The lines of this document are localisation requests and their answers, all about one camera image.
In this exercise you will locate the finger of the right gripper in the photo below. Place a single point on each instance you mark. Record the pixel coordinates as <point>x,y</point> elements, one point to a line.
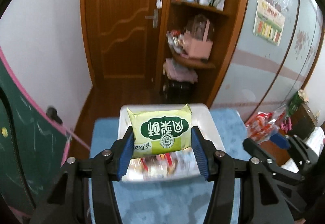
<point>256,151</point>
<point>280,141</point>

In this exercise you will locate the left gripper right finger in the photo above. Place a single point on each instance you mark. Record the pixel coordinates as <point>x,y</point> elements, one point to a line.
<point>261,200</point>

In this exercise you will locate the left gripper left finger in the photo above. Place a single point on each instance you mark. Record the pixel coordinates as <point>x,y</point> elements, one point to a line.
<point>64,201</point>

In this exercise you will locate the green pastry snack packet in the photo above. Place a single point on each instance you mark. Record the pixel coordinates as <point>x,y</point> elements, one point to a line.
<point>159,132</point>

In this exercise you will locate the red white plastic bag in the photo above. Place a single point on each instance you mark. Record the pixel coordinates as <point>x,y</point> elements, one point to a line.
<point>263,125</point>

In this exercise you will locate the white plastic storage bin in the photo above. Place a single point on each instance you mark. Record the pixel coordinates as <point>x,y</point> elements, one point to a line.
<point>169,166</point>

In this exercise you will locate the blue plush table cover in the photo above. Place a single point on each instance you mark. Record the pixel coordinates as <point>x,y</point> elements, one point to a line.
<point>181,201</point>

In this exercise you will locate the folded pink cloth stack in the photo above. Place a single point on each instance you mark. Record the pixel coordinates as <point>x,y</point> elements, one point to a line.
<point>176,72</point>

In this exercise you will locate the pink basket with jar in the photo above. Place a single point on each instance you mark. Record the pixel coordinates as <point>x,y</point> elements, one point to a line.
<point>198,35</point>

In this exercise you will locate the shiny wrappers on shelf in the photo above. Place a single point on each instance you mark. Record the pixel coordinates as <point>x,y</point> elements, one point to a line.
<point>175,40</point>

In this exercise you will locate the wooden corner shelf unit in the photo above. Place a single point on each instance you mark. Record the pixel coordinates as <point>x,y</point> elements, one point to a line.
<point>227,26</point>

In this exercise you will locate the brown wooden door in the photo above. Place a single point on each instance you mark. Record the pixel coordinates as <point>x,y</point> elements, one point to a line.
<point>120,44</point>

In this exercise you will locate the green chalkboard pink frame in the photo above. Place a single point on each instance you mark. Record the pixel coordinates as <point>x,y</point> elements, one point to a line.
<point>33,146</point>

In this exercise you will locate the colourful wall chart poster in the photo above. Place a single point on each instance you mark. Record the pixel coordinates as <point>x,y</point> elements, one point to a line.
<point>269,22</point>

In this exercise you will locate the silver door handle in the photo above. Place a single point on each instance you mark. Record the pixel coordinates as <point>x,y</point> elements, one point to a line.
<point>154,18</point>

